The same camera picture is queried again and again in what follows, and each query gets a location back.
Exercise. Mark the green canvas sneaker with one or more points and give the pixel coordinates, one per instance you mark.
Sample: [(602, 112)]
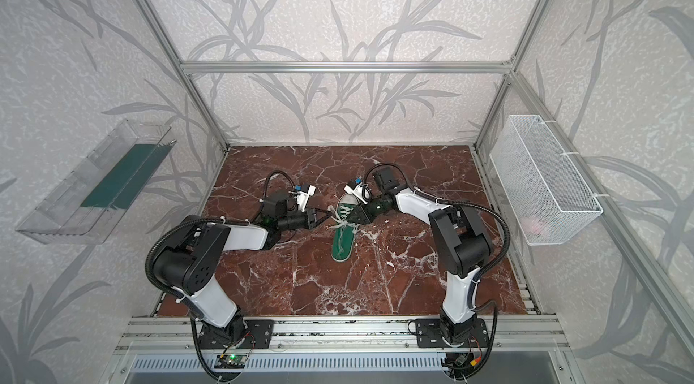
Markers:
[(342, 247)]

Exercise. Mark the white wire mesh basket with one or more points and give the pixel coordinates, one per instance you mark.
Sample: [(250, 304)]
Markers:
[(540, 179)]

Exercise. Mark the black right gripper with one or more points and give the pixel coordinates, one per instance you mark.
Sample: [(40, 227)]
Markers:
[(361, 213)]

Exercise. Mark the aluminium cage frame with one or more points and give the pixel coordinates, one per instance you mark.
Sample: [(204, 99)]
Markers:
[(672, 306)]

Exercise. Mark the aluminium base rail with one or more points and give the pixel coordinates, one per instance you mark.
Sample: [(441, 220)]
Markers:
[(329, 343)]

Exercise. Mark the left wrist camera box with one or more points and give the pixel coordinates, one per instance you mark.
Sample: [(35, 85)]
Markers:
[(280, 203)]

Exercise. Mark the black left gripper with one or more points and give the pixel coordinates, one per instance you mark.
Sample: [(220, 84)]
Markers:
[(309, 219)]

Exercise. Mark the right circuit board with wires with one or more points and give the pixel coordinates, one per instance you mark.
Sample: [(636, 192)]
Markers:
[(461, 367)]

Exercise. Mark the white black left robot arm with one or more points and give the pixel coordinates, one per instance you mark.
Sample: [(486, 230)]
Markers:
[(183, 262)]

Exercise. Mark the clear plastic wall tray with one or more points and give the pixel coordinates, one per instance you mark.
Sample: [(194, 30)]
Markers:
[(90, 202)]

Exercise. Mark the pink object in basket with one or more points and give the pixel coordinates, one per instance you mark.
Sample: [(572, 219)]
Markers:
[(534, 226)]

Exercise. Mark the green circuit board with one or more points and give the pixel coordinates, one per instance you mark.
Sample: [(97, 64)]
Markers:
[(228, 362)]

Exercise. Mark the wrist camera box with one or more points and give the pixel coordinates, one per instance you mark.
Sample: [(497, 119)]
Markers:
[(384, 180), (280, 203)]

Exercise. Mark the white shoelace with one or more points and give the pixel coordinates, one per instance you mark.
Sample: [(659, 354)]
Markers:
[(339, 215)]

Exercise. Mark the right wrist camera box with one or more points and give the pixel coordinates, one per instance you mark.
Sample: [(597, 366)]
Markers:
[(384, 180)]

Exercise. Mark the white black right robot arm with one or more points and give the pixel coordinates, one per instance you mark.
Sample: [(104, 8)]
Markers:
[(463, 248)]

